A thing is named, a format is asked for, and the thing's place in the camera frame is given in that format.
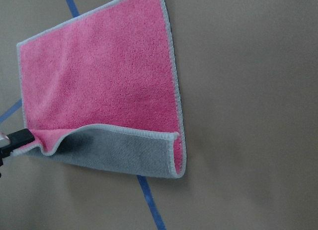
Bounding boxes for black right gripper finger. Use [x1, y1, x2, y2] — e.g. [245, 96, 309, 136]
[0, 128, 35, 155]

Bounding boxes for pink and grey towel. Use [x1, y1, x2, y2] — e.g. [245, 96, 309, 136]
[12, 0, 186, 178]

